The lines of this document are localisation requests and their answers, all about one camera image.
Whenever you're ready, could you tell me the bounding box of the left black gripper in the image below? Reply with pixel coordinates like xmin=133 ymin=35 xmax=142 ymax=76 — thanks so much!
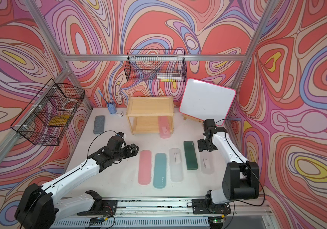
xmin=112 ymin=143 xmax=140 ymax=163

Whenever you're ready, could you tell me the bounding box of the dark green pencil case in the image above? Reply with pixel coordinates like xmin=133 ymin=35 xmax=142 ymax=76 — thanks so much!
xmin=183 ymin=141 xmax=198 ymax=170

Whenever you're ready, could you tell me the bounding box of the pink pencil case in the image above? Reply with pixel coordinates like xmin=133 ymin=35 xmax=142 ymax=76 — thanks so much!
xmin=138 ymin=150 xmax=152 ymax=186
xmin=158 ymin=116 xmax=171 ymax=139

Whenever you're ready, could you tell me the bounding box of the teal pencil case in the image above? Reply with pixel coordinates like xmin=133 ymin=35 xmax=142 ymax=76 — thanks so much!
xmin=153 ymin=153 xmax=167 ymax=189

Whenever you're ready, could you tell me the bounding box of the clear frosted pencil case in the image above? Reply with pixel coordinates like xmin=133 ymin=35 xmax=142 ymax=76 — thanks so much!
xmin=169 ymin=148 xmax=183 ymax=183

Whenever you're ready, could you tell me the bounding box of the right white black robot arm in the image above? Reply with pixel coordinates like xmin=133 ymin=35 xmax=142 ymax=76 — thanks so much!
xmin=198 ymin=119 xmax=260 ymax=213

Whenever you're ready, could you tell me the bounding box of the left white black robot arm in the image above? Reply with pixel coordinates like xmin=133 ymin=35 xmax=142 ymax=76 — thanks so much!
xmin=14 ymin=135 xmax=140 ymax=229

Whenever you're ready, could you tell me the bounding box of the wooden two-tier shelf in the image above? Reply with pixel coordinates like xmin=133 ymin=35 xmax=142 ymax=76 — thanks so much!
xmin=126 ymin=96 xmax=174 ymax=135

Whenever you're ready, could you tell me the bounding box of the wooden whiteboard easel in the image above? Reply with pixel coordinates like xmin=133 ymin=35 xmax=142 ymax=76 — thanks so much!
xmin=183 ymin=114 xmax=203 ymax=123

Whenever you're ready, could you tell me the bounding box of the grey felt eraser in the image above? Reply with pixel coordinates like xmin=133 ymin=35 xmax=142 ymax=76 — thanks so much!
xmin=93 ymin=115 xmax=105 ymax=135

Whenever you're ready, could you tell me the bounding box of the pink framed whiteboard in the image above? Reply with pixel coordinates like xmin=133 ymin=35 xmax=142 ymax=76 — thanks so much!
xmin=179 ymin=78 xmax=237 ymax=125

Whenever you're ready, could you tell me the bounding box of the blue pen cup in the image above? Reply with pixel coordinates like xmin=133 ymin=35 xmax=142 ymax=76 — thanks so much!
xmin=107 ymin=103 xmax=117 ymax=115

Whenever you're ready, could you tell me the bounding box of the blue pen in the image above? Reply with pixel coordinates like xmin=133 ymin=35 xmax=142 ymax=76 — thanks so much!
xmin=98 ymin=89 xmax=109 ymax=106

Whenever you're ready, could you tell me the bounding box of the box in back basket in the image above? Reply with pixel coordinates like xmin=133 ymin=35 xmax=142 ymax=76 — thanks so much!
xmin=156 ymin=72 xmax=182 ymax=81

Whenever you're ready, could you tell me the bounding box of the yellow item in basket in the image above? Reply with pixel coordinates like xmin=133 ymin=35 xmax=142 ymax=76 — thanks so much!
xmin=48 ymin=115 xmax=70 ymax=127

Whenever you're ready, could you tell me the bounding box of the green circuit board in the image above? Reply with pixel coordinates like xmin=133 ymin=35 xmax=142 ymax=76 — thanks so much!
xmin=89 ymin=217 xmax=109 ymax=226

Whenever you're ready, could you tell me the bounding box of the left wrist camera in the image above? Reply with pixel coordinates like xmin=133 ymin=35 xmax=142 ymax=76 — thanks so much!
xmin=116 ymin=132 xmax=125 ymax=138

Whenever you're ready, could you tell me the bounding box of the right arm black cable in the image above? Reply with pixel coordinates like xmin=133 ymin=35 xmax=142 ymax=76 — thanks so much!
xmin=214 ymin=119 xmax=266 ymax=207

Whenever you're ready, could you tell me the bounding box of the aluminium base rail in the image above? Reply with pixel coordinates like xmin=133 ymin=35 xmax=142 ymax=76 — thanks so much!
xmin=49 ymin=198 xmax=279 ymax=229

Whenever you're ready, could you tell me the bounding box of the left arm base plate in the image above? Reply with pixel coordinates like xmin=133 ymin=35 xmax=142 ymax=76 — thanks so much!
xmin=77 ymin=200 xmax=118 ymax=216

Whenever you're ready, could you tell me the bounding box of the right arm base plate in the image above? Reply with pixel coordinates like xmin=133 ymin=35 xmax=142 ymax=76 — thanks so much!
xmin=191 ymin=198 xmax=232 ymax=216

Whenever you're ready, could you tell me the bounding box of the aluminium frame right post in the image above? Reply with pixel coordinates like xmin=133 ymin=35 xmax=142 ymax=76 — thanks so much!
xmin=230 ymin=0 xmax=279 ymax=90

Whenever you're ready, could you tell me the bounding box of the aluminium frame post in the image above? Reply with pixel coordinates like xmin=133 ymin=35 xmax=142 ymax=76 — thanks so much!
xmin=230 ymin=0 xmax=279 ymax=90
xmin=22 ymin=0 xmax=93 ymax=110

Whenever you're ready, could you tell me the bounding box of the back black wire basket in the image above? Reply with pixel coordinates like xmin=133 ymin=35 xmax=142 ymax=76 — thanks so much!
xmin=124 ymin=48 xmax=187 ymax=82

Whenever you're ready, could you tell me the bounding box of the black wire basket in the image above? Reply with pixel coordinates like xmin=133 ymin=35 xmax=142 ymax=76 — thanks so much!
xmin=10 ymin=82 xmax=85 ymax=146
xmin=124 ymin=48 xmax=187 ymax=82

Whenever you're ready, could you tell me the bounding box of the left black wire basket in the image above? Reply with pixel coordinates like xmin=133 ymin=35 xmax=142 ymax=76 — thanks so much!
xmin=10 ymin=82 xmax=85 ymax=146

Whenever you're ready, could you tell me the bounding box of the aluminium frame left rail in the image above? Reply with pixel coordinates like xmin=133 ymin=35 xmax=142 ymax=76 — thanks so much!
xmin=0 ymin=69 xmax=70 ymax=164

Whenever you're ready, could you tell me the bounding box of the aluminium frame back bar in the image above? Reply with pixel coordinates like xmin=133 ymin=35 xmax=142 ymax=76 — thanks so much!
xmin=62 ymin=54 xmax=246 ymax=61

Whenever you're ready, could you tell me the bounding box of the aluminium frame left post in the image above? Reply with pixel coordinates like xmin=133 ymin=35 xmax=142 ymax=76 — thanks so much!
xmin=22 ymin=0 xmax=93 ymax=110

